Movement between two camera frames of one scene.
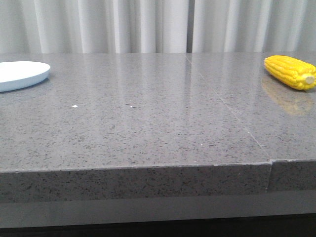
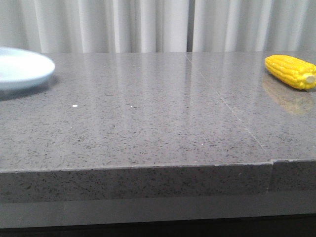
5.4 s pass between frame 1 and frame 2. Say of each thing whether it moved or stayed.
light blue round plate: moved
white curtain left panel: stayed
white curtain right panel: stayed
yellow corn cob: stayed
